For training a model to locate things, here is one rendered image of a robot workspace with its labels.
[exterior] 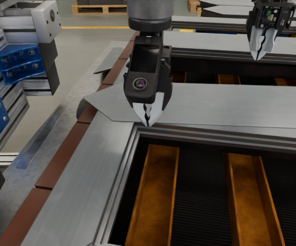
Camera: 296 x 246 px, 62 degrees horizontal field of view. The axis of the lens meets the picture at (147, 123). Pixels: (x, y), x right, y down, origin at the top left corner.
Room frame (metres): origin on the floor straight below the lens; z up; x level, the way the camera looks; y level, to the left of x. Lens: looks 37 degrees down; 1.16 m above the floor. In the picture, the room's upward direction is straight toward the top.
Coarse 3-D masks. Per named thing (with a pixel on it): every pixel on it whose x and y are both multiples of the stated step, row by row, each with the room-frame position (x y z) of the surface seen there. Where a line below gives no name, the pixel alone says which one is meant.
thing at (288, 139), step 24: (192, 24) 1.16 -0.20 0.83; (216, 24) 1.15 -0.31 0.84; (240, 24) 1.13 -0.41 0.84; (216, 144) 0.38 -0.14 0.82; (240, 144) 0.37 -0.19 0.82; (264, 144) 0.37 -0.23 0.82; (288, 144) 0.36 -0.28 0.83; (120, 168) 0.29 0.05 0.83; (120, 192) 0.25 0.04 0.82; (96, 240) 0.17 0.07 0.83
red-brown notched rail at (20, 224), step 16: (128, 48) 0.89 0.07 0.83; (112, 80) 0.64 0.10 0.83; (96, 112) 0.48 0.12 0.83; (80, 128) 0.42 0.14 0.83; (64, 144) 0.36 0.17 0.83; (64, 160) 0.32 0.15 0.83; (48, 176) 0.28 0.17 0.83; (32, 192) 0.25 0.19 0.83; (48, 192) 0.25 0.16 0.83; (32, 208) 0.22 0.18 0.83; (16, 224) 0.19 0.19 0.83; (0, 240) 0.17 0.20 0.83; (16, 240) 0.17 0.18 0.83
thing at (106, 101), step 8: (104, 88) 0.56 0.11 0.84; (112, 88) 0.56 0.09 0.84; (120, 88) 0.56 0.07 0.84; (96, 96) 0.52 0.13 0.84; (104, 96) 0.52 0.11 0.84; (112, 96) 0.52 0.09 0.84; (96, 104) 0.48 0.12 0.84; (104, 104) 0.48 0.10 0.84; (112, 104) 0.48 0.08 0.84; (104, 112) 0.45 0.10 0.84; (112, 112) 0.45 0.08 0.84; (112, 120) 0.42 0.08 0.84
